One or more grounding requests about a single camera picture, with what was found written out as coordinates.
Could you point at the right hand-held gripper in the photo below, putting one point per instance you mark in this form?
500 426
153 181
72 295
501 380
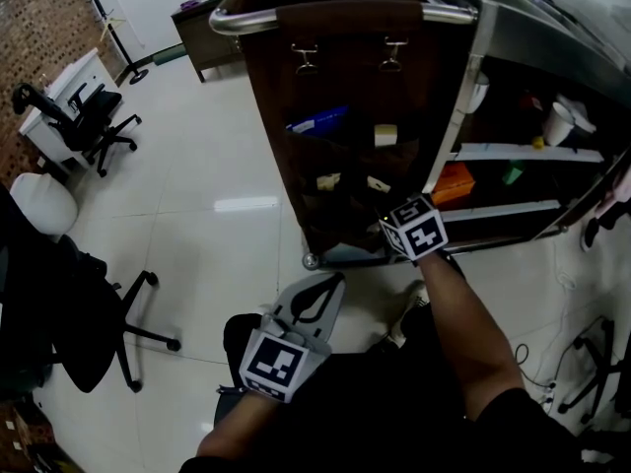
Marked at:
421 237

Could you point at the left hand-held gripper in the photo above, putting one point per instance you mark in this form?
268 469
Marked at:
273 362

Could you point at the person's left forearm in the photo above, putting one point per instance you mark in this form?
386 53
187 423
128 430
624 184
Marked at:
236 426

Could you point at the person's right forearm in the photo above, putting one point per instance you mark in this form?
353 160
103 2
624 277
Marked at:
468 333

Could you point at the brown fabric cart bag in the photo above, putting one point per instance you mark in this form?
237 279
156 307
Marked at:
345 77

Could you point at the metal cart with brown organizer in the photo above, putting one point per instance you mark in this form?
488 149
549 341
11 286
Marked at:
522 32

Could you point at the orange box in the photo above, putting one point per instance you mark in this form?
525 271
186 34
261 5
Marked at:
452 182

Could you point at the person's white shoe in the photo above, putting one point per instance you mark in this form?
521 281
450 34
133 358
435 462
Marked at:
409 308

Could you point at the cream small box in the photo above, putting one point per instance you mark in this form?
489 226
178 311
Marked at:
386 135

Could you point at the yellowish small packet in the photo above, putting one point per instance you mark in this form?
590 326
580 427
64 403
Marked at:
328 181

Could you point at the green small box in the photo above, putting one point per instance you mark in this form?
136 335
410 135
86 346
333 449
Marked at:
513 173

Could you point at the person's black clothing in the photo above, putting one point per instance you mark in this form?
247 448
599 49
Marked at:
384 422

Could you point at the small yellow container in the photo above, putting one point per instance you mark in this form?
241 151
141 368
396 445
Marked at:
538 142

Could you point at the blue flat packet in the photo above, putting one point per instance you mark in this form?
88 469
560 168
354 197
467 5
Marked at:
319 119

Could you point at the white paper roll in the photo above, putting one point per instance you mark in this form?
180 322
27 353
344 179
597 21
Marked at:
479 91

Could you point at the white paper cup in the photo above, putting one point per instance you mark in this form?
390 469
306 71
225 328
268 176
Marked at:
558 125

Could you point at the metal hook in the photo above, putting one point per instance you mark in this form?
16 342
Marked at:
393 54
305 59

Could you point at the black chair base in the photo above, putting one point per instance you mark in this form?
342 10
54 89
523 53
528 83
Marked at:
599 367

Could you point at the large black office chair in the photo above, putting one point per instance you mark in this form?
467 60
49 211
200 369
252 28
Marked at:
74 313

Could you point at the white round stool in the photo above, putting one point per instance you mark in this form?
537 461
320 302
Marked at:
44 205

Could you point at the dark green bolster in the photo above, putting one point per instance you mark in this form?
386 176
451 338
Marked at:
170 54

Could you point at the black mesh office chair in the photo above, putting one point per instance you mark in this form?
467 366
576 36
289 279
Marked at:
89 118

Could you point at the dark brown cabinet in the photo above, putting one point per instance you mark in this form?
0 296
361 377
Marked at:
204 32

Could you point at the stacked cardboard boxes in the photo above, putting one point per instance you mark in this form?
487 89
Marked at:
24 446

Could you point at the purple scissors handles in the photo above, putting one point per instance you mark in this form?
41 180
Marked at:
189 4

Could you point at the white desk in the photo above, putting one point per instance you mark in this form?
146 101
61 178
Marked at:
84 74

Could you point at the black coat rack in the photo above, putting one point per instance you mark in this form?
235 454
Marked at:
118 42

